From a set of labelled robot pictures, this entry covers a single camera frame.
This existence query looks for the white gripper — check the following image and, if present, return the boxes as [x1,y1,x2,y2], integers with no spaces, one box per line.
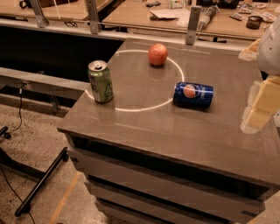
[238,17,280,134]

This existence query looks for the green soda can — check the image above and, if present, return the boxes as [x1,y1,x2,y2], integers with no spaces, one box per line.
[87,60,113,103]

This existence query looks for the blue Pepsi can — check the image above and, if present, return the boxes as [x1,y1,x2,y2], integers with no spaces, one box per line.
[173,82,214,108]

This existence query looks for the dark round cup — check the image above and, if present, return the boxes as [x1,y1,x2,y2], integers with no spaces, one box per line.
[246,16,263,30]

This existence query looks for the grey handheld tool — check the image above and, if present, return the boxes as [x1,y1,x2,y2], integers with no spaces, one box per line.
[199,5,219,30]

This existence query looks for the red apple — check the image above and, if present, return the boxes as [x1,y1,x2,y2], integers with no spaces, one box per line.
[148,43,168,66]

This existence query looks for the white papers on desk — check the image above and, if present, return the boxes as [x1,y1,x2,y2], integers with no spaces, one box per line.
[150,9,190,20]

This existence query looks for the grey drawer cabinet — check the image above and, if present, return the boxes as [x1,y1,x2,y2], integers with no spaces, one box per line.
[58,39,280,224]

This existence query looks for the black metal stand leg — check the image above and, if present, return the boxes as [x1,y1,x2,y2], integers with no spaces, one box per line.
[15,147,69,217]

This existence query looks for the metal bracket post right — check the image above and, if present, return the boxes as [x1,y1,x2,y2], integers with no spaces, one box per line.
[185,6,201,46]

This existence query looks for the metal bracket post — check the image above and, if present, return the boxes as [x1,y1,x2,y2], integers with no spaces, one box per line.
[86,0,100,34]
[30,0,49,28]
[185,6,201,46]

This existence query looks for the metal bracket post middle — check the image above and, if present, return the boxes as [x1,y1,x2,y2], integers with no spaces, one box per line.
[86,0,100,34]

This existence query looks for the metal bracket post left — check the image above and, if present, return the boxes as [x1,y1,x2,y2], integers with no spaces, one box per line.
[30,0,49,28]

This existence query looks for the black floor cable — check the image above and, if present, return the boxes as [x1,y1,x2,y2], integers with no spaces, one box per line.
[0,82,37,224]

